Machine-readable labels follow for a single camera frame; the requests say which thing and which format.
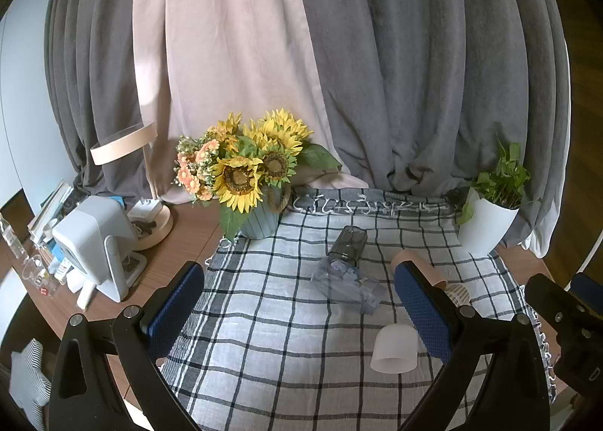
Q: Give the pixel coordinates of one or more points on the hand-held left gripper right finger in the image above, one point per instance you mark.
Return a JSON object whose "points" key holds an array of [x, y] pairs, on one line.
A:
{"points": [[424, 313]]}

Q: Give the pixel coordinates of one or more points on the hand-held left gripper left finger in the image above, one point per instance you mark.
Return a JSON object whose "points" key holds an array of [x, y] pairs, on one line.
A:
{"points": [[175, 304]]}

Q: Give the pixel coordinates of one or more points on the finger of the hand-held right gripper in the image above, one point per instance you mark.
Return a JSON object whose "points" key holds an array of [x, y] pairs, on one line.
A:
{"points": [[553, 306], [590, 287]]}

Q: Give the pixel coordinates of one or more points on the patterned paper cup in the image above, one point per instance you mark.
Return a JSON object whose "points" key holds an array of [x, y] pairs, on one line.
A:
{"points": [[459, 293]]}

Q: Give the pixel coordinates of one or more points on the white frosted cup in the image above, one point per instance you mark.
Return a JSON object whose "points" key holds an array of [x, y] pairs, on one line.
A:
{"points": [[395, 348]]}

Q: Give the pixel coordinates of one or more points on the pink cup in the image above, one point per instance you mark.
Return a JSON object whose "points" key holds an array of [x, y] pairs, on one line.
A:
{"points": [[426, 266]]}

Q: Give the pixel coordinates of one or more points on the clear plastic cup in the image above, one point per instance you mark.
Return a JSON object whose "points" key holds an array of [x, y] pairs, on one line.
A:
{"points": [[346, 282]]}

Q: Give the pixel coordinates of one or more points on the dark transparent cup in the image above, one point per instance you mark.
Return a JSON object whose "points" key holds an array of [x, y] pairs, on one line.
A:
{"points": [[347, 245]]}

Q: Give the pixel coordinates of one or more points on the clear glass cup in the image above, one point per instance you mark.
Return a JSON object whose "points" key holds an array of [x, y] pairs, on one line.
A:
{"points": [[38, 275]]}

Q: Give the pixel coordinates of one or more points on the white charger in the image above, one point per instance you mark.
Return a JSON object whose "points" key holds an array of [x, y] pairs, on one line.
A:
{"points": [[145, 210]]}

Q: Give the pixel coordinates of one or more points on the white plant pot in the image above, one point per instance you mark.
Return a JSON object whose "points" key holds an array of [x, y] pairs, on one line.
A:
{"points": [[485, 228]]}

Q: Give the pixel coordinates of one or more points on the white projector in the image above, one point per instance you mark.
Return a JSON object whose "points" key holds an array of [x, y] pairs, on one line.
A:
{"points": [[92, 235]]}

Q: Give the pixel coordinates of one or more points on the blue ribbed vase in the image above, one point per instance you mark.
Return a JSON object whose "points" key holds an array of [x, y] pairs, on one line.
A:
{"points": [[261, 221]]}

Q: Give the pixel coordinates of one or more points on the checked tablecloth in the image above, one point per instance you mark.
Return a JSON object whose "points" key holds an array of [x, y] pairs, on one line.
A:
{"points": [[292, 355]]}

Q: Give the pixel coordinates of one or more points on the green leafy plant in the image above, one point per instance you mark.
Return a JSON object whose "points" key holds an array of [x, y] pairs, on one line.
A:
{"points": [[501, 176]]}

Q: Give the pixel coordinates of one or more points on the stack of books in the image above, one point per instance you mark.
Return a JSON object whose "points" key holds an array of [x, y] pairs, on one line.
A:
{"points": [[49, 212]]}

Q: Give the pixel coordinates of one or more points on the sunflower bouquet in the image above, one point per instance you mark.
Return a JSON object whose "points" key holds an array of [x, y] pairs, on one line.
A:
{"points": [[245, 162]]}

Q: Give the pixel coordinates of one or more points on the striped cushion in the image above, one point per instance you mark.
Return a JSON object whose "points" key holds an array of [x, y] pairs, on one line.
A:
{"points": [[28, 379]]}

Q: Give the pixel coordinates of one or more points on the grey curtain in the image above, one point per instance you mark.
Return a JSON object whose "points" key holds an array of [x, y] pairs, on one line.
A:
{"points": [[424, 58]]}

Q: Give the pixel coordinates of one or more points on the pink curtain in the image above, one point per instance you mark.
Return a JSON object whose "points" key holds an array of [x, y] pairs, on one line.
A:
{"points": [[226, 44]]}

